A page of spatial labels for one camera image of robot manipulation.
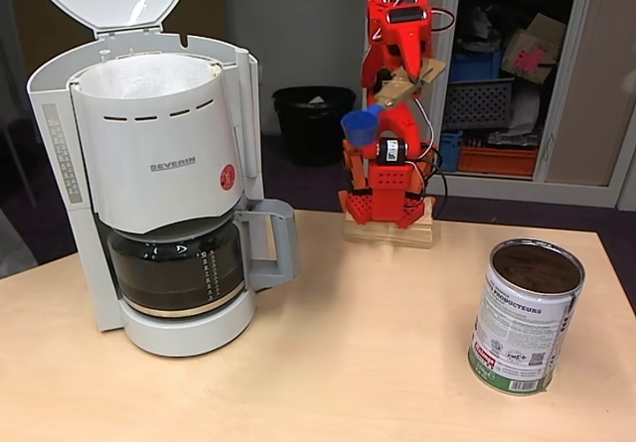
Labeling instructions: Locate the blue measuring scoop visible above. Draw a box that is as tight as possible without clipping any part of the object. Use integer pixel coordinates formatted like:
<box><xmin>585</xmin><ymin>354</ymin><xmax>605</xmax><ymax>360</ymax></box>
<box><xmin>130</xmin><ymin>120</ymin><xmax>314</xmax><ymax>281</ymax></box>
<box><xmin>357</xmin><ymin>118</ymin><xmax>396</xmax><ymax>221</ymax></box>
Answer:
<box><xmin>340</xmin><ymin>57</ymin><xmax>447</xmax><ymax>148</ymax></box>

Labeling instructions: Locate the white paper coffee filter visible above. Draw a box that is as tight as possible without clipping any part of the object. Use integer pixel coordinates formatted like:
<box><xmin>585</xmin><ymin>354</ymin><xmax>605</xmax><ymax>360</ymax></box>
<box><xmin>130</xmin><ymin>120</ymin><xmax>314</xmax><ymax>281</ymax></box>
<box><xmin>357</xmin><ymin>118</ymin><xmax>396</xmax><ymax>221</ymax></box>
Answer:
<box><xmin>79</xmin><ymin>54</ymin><xmax>220</xmax><ymax>100</ymax></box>

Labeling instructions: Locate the cardboard box pink mark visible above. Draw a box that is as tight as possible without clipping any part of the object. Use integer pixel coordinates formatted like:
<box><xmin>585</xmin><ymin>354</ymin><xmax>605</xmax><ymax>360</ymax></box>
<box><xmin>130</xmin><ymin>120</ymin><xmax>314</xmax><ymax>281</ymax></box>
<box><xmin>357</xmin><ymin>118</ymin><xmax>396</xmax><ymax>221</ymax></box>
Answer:
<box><xmin>501</xmin><ymin>12</ymin><xmax>567</xmax><ymax>83</ymax></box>

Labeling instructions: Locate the grey perforated crate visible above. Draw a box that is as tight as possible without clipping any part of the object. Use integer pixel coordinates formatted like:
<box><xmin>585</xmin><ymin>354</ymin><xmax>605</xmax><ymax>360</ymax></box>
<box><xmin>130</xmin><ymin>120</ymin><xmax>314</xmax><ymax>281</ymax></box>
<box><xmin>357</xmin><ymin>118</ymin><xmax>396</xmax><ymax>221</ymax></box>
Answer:
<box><xmin>441</xmin><ymin>77</ymin><xmax>516</xmax><ymax>130</ymax></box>

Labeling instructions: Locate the wooden base block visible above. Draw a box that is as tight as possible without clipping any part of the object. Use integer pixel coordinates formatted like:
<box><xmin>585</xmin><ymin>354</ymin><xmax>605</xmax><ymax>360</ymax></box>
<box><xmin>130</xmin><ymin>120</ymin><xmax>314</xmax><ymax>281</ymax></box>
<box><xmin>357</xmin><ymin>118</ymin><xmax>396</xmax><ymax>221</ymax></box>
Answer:
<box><xmin>343</xmin><ymin>196</ymin><xmax>437</xmax><ymax>249</ymax></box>

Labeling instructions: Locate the white green coffee tin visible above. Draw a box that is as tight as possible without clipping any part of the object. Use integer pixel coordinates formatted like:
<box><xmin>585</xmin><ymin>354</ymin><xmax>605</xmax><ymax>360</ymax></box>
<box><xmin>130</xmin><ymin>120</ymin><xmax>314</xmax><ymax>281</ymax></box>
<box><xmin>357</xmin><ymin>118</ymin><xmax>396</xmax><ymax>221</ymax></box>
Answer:
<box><xmin>466</xmin><ymin>236</ymin><xmax>586</xmax><ymax>396</ymax></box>

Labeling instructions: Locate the white drip coffee maker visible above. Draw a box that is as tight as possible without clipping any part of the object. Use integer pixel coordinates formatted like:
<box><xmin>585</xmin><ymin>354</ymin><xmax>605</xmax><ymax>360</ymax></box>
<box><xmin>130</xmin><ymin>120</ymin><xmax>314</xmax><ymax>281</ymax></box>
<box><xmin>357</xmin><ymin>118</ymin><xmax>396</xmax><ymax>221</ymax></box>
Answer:
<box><xmin>19</xmin><ymin>0</ymin><xmax>262</xmax><ymax>359</ymax></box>

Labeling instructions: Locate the white crumpled plastic sheet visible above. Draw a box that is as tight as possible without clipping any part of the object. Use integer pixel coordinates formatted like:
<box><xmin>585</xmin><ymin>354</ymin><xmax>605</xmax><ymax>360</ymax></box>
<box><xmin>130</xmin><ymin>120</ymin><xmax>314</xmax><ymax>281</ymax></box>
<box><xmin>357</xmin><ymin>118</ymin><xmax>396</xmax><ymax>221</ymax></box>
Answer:
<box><xmin>489</xmin><ymin>81</ymin><xmax>541</xmax><ymax>145</ymax></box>

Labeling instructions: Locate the large blue crate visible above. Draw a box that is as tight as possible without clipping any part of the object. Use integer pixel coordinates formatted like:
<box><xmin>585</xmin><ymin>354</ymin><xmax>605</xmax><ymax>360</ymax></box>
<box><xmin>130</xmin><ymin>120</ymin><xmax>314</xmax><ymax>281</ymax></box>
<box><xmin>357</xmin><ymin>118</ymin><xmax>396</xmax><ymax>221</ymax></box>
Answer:
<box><xmin>449</xmin><ymin>49</ymin><xmax>503</xmax><ymax>83</ymax></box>

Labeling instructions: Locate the glass carafe grey handle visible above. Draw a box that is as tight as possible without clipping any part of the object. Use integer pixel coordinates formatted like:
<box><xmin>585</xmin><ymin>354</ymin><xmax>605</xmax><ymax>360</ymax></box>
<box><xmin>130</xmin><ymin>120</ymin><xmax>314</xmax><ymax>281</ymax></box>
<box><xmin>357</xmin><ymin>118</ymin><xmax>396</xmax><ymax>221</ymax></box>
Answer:
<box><xmin>106</xmin><ymin>199</ymin><xmax>302</xmax><ymax>320</ymax></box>

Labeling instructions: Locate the orange crate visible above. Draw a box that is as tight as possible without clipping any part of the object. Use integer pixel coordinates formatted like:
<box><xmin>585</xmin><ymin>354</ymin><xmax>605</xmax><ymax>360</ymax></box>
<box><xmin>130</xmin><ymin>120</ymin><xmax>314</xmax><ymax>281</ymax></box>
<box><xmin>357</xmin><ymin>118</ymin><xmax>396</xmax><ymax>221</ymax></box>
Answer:
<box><xmin>459</xmin><ymin>146</ymin><xmax>541</xmax><ymax>178</ymax></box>

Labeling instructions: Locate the small blue crate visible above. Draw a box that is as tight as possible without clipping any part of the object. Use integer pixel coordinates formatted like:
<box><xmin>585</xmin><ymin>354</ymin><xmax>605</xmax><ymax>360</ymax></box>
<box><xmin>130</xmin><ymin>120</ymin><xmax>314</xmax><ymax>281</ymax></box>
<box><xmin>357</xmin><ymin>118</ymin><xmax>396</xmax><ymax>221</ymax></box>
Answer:
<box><xmin>439</xmin><ymin>131</ymin><xmax>463</xmax><ymax>173</ymax></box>

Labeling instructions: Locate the grey sliding-door cabinet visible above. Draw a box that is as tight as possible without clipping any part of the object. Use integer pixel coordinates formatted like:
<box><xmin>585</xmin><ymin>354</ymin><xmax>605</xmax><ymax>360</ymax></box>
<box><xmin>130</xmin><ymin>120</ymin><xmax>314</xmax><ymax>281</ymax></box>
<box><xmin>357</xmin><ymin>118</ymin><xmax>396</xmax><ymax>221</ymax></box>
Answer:
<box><xmin>365</xmin><ymin>0</ymin><xmax>636</xmax><ymax>210</ymax></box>

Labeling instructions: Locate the black power cable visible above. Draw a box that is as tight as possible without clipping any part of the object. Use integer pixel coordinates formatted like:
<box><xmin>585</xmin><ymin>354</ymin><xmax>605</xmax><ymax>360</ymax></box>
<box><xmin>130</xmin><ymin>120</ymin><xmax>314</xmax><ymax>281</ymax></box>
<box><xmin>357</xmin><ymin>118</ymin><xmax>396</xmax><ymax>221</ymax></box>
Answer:
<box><xmin>421</xmin><ymin>146</ymin><xmax>451</xmax><ymax>220</ymax></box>

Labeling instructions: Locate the orange printed clamp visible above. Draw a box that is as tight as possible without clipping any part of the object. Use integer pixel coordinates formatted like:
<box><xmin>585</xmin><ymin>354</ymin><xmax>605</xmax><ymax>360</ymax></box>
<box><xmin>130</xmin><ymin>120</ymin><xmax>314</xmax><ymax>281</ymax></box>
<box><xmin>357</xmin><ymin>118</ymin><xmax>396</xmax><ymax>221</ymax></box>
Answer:
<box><xmin>342</xmin><ymin>141</ymin><xmax>372</xmax><ymax>195</ymax></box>

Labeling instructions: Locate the black trash bin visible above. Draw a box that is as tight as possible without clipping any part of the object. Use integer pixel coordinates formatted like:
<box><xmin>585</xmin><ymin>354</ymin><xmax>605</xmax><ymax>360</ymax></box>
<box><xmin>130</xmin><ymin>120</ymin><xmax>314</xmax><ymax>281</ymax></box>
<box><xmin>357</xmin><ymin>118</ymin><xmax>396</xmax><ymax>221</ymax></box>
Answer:
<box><xmin>271</xmin><ymin>86</ymin><xmax>358</xmax><ymax>168</ymax></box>

